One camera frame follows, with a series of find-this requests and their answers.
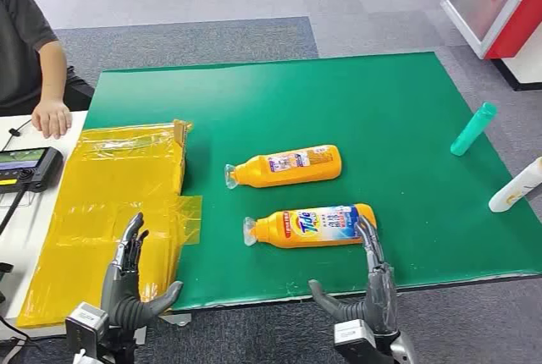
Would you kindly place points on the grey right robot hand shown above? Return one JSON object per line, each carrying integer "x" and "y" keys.
{"x": 383, "y": 300}

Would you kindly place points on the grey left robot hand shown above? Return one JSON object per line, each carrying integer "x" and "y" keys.
{"x": 121, "y": 294}

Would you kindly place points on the orange detergent bottle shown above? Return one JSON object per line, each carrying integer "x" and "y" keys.
{"x": 287, "y": 168}
{"x": 313, "y": 227}

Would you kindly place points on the person's forearm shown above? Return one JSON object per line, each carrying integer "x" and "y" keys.
{"x": 53, "y": 72}

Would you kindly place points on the white plastic bottle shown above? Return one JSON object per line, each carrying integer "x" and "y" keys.
{"x": 514, "y": 187}

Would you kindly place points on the teal plastic bottle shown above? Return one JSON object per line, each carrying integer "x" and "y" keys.
{"x": 472, "y": 129}

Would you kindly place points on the yellow plastic wrapped board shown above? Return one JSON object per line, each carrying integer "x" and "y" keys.
{"x": 106, "y": 199}

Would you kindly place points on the black handheld screen device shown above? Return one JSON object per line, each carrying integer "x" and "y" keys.
{"x": 29, "y": 168}

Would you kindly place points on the person's hand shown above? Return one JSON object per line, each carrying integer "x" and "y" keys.
{"x": 51, "y": 117}

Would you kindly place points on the green table mat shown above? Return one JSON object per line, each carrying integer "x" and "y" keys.
{"x": 339, "y": 103}

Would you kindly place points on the person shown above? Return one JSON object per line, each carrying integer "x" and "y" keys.
{"x": 19, "y": 36}

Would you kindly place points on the red and white cabinet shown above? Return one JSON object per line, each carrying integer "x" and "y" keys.
{"x": 495, "y": 2}

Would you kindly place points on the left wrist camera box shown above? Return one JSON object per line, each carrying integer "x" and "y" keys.
{"x": 84, "y": 322}

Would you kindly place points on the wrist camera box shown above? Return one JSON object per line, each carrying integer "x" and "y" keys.
{"x": 84, "y": 322}
{"x": 355, "y": 342}

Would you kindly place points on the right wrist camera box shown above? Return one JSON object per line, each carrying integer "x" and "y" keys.
{"x": 355, "y": 342}

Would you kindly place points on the metal table bracket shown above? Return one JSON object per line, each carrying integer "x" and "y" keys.
{"x": 180, "y": 320}

